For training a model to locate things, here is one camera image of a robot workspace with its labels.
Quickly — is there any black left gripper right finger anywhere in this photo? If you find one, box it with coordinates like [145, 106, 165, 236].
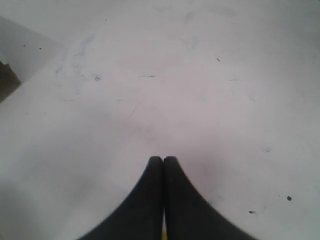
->
[163, 156, 253, 240]

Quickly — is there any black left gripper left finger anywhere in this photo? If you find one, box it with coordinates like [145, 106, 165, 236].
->
[81, 156, 164, 240]

